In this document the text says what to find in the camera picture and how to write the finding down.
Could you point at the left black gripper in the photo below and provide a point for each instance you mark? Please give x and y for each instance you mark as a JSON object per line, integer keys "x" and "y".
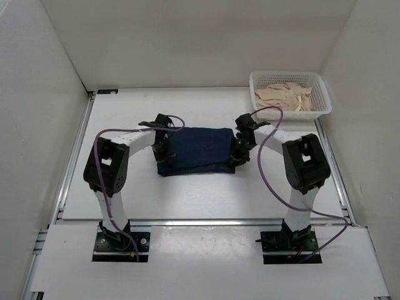
{"x": 164, "y": 157}

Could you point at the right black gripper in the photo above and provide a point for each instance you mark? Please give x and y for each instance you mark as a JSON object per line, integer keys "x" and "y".
{"x": 237, "y": 159}

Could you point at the dark blue denim trousers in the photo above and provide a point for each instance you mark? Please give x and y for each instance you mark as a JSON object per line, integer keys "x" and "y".
{"x": 198, "y": 150}

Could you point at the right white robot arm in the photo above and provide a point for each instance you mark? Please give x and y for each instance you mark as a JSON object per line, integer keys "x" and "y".
{"x": 306, "y": 169}

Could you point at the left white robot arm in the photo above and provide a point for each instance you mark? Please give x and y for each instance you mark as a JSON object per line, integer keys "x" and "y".
{"x": 106, "y": 171}

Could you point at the beige trousers in basket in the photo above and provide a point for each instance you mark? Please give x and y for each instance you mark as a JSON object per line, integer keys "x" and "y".
{"x": 289, "y": 96}

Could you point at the white plastic basket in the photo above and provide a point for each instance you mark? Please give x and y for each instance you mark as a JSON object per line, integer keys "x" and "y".
{"x": 319, "y": 95}

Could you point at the aluminium front rail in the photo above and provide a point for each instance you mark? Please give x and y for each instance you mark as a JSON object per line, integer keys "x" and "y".
{"x": 206, "y": 222}

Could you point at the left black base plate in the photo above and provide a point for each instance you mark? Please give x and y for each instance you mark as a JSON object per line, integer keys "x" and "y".
{"x": 105, "y": 251}

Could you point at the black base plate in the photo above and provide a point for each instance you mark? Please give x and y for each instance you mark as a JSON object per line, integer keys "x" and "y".
{"x": 276, "y": 251}
{"x": 105, "y": 251}

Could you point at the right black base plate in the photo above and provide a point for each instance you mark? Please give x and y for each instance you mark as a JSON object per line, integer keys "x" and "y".
{"x": 276, "y": 251}

